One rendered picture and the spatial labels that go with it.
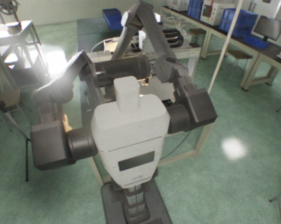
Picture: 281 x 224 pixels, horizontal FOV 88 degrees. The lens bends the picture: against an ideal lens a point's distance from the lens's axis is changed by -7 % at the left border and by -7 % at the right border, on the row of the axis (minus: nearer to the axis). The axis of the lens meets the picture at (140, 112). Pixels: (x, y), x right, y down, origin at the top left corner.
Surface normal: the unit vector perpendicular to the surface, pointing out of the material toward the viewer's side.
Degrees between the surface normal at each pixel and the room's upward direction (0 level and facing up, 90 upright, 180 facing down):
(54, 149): 30
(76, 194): 0
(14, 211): 0
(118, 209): 0
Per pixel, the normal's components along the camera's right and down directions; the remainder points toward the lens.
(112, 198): 0.00, -0.72
